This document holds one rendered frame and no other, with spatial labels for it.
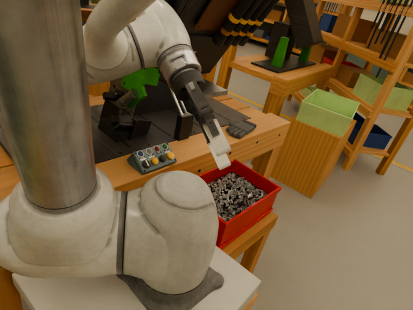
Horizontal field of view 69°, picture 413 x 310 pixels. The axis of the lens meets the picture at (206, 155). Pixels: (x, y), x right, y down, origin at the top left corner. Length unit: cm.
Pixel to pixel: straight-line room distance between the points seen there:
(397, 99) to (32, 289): 344
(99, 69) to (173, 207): 34
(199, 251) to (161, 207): 11
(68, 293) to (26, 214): 27
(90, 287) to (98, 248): 21
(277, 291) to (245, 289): 125
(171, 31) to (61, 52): 42
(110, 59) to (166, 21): 16
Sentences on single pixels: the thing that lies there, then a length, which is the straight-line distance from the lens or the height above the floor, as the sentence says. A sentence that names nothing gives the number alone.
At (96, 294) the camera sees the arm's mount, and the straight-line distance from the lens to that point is 72.
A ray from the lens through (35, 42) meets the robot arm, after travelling 32.
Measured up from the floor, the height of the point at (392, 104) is 78.
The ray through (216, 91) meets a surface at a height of 113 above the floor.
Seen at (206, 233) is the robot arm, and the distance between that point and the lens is 54.
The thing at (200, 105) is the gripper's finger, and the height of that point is 128.
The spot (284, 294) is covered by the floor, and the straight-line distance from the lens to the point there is 200.
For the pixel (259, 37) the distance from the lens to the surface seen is 1034.
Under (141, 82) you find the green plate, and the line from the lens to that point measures 115.
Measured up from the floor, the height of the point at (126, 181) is 90.
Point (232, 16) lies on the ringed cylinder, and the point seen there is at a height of 139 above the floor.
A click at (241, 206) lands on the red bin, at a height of 88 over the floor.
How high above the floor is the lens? 148
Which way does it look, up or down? 30 degrees down
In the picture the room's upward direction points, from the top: 13 degrees clockwise
